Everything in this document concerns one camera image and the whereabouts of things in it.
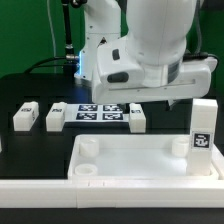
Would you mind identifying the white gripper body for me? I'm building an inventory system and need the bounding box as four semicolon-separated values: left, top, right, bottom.
92;35;217;104

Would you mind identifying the white desk tabletop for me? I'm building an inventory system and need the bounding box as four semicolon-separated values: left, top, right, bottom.
68;134;224;180

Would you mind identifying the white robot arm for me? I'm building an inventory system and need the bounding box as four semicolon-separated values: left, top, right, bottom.
61;0;217;104

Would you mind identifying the fiducial marker sheet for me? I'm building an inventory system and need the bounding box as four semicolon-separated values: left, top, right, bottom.
65;104;129;123

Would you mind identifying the black cable with connector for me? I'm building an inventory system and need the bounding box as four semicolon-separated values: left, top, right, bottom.
23;0;81;75

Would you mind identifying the thin grey cable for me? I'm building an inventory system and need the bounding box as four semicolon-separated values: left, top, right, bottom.
47;0;58;58

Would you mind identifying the white L-shaped wall fence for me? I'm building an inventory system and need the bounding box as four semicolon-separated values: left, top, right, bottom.
0;179;224;208

